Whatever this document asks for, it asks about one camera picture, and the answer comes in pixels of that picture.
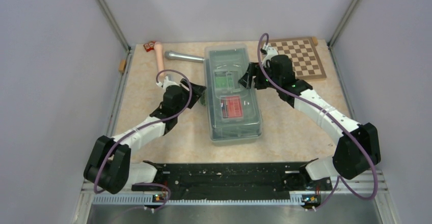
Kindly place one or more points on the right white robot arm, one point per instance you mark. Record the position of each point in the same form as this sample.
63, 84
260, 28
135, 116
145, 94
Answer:
357, 145

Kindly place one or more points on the silver metal microphone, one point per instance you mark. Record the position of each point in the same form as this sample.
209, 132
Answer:
172, 55

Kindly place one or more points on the wooden chessboard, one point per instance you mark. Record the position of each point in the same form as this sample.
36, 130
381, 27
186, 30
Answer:
306, 62

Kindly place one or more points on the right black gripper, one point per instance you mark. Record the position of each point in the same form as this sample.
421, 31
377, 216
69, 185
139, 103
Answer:
244, 80

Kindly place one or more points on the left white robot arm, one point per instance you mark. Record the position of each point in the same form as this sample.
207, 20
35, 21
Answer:
108, 166

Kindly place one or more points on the beige wooden handle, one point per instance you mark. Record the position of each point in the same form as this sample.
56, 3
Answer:
159, 52

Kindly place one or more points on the black mounting base rail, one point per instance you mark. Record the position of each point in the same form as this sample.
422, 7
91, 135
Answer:
257, 181

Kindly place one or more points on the clear green small case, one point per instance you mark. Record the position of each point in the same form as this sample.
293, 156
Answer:
224, 82

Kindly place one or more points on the red labelled small box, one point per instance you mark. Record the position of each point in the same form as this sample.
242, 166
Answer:
231, 107

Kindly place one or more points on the green plastic tool box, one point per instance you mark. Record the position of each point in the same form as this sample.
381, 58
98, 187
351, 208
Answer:
234, 58

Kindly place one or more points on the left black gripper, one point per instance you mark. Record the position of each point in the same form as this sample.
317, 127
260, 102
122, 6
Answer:
198, 90

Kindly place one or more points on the small red card box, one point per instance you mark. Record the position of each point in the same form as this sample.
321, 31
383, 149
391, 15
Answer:
149, 46

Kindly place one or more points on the small wooden block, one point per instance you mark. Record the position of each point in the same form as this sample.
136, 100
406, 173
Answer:
122, 66

